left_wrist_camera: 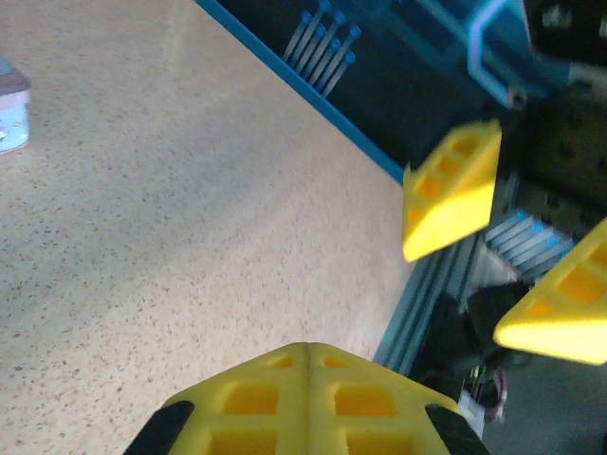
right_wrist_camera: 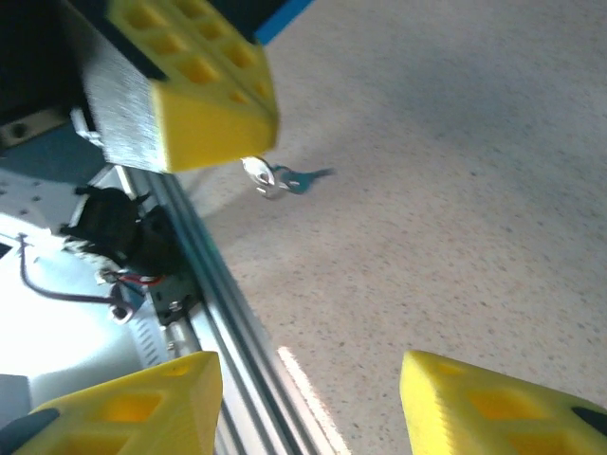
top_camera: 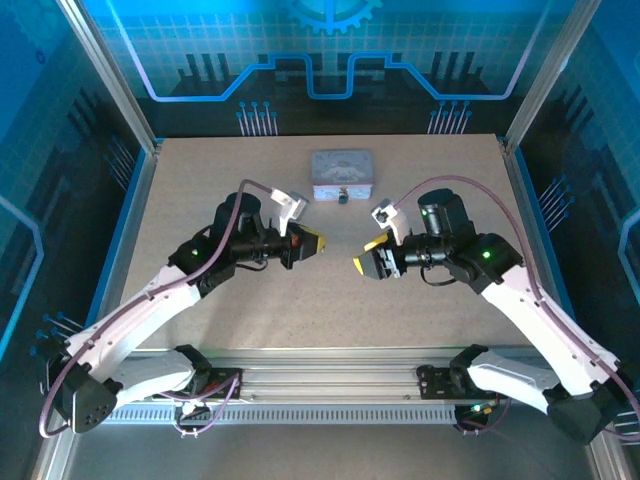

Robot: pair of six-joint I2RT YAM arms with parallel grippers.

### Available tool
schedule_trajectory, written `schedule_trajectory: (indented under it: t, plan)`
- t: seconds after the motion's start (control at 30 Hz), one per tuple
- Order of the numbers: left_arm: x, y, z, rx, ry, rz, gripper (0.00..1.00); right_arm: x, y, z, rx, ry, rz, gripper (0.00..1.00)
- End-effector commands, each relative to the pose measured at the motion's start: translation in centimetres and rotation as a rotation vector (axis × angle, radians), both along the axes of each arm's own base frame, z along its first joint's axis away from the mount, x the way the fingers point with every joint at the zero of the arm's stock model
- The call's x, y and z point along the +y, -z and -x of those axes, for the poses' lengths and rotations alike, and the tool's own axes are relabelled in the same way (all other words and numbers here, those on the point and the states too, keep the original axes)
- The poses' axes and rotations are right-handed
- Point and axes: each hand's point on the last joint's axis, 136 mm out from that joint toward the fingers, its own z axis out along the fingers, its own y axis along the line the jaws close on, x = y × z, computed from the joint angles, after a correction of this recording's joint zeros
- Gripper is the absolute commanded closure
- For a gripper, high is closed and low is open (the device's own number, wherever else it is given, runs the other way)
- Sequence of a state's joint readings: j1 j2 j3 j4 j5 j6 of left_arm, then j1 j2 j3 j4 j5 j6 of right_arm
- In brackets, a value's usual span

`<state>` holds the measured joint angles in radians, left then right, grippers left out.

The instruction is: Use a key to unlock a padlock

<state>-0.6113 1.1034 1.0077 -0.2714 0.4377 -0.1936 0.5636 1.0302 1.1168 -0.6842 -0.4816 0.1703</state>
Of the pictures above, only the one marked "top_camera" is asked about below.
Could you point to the small teal padlock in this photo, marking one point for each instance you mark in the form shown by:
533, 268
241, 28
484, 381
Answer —
343, 197

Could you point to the cartoon print tin box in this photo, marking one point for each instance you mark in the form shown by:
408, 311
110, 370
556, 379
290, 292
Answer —
341, 167

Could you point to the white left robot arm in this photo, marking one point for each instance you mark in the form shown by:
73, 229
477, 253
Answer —
125, 320

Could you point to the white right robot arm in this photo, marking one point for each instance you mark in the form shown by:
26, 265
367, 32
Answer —
540, 320

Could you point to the aluminium side rail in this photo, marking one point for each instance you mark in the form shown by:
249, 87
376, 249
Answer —
522, 200
135, 210

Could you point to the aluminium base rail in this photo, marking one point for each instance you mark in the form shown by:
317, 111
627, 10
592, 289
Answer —
325, 372

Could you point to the aluminium frame post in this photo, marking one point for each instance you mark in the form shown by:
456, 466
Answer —
550, 80
110, 80

